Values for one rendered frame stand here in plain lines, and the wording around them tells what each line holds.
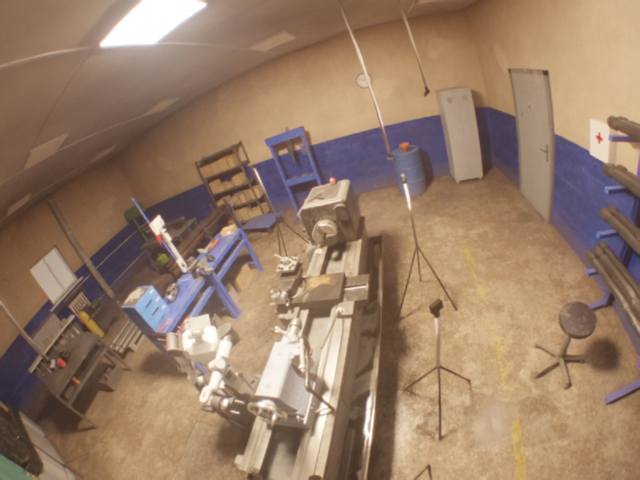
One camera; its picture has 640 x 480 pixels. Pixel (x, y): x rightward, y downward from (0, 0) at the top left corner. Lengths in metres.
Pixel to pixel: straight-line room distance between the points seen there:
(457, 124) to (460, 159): 0.69
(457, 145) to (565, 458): 4.99
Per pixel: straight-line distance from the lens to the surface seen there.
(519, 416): 2.54
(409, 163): 5.19
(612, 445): 2.80
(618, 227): 2.68
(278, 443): 1.87
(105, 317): 6.87
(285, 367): 1.56
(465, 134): 5.49
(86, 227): 8.64
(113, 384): 4.98
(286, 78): 5.93
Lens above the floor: 2.33
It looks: 29 degrees down
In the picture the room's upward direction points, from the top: 22 degrees counter-clockwise
